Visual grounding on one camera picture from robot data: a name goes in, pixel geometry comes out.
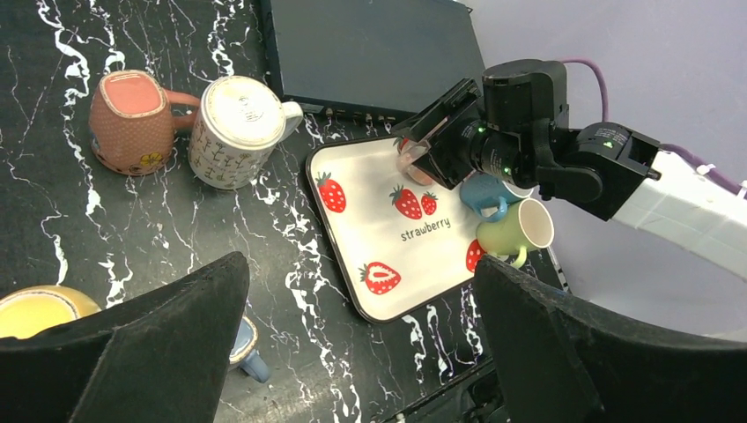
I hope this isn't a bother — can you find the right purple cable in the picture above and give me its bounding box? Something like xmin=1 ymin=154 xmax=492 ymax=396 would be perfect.
xmin=559 ymin=56 xmax=747 ymax=197

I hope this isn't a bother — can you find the dark flat metal box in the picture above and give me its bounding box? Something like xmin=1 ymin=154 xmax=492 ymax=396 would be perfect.
xmin=259 ymin=0 xmax=485 ymax=122

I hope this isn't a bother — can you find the pink mug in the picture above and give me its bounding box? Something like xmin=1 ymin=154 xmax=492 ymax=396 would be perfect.
xmin=395 ymin=137 xmax=434 ymax=187

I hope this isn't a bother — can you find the yellow mug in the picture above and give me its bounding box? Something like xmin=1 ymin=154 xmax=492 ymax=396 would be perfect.
xmin=1 ymin=285 xmax=101 ymax=339

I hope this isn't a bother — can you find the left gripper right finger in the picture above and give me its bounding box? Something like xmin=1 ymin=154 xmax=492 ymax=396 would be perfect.
xmin=472 ymin=256 xmax=746 ymax=422

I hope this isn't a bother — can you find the strawberry print white tray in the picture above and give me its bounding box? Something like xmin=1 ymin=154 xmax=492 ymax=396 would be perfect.
xmin=306 ymin=137 xmax=483 ymax=323

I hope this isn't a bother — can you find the brown mug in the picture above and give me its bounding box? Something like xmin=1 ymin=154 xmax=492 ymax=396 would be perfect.
xmin=89 ymin=70 xmax=200 ymax=176

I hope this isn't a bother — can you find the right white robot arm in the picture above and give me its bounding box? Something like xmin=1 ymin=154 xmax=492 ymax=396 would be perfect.
xmin=393 ymin=59 xmax=746 ymax=277

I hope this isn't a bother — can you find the small grey blue mug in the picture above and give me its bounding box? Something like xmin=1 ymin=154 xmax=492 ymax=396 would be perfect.
xmin=228 ymin=315 xmax=271 ymax=383

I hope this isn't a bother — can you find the white floral mug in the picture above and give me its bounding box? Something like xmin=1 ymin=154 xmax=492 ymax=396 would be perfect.
xmin=188 ymin=76 xmax=304 ymax=190

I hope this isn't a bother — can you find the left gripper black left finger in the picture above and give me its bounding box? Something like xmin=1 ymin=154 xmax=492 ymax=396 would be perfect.
xmin=1 ymin=252 xmax=250 ymax=422

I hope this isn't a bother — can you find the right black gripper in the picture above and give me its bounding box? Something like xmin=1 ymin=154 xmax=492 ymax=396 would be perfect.
xmin=392 ymin=78 xmax=526 ymax=189

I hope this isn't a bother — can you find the teal blue mug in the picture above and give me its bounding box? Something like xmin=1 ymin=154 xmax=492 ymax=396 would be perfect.
xmin=459 ymin=172 xmax=533 ymax=223

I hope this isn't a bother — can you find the light green mug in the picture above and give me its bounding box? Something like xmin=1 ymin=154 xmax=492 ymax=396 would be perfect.
xmin=476 ymin=198 xmax=555 ymax=268

